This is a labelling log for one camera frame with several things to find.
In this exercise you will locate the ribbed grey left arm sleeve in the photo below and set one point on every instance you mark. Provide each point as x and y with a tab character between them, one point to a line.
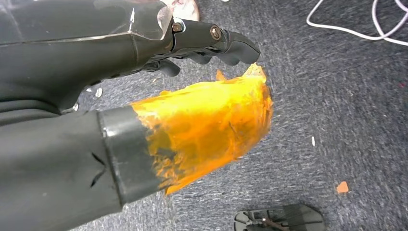
19	112

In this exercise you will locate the black plastic foot piece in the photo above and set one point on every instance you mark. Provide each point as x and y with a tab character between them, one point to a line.
283	220

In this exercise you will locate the white round disc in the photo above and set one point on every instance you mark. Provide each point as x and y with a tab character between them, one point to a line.
186	9

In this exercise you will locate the orange paper scrap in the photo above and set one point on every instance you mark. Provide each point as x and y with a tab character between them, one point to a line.
342	187

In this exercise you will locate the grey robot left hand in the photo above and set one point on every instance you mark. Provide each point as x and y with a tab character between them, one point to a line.
63	54

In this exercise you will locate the small white floor scrap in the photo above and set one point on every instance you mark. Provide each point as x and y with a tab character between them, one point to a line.
313	141
99	92
76	107

